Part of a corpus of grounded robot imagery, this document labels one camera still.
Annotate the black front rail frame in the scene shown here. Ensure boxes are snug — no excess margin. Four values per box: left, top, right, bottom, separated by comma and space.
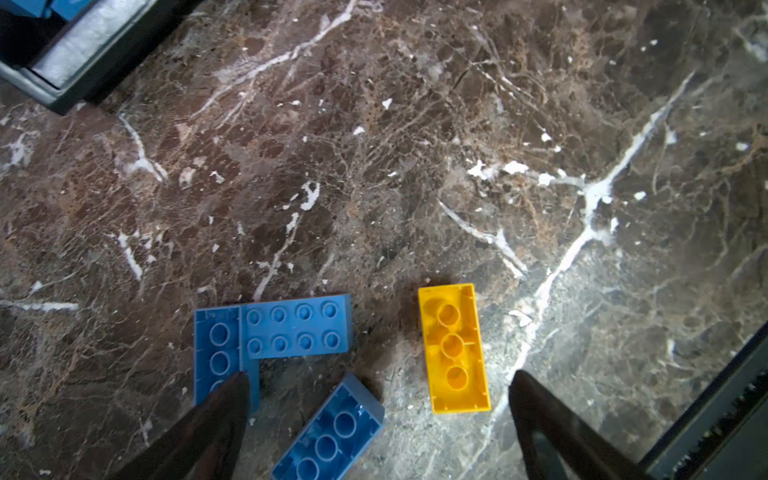
640, 326, 767, 479

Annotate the yellow lego brick long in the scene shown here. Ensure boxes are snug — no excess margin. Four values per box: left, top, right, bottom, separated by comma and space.
418, 283, 491, 414

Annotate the black bin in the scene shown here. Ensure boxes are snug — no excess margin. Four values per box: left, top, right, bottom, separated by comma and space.
1, 0, 199, 115

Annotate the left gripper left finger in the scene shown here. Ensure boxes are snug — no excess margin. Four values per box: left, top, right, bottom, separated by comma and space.
111, 372, 250, 479

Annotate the blue lego brick diagonal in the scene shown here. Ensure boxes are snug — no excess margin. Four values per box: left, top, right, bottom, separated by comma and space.
194, 305, 260, 416

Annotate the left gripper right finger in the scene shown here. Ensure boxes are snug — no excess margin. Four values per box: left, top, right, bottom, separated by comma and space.
508, 370, 649, 479

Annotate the blue lego brick front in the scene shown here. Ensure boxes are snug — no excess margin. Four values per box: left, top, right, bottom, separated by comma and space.
271, 373, 385, 480

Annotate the blue lego brick angled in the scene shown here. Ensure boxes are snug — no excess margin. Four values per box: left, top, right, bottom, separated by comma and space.
241, 294, 353, 360

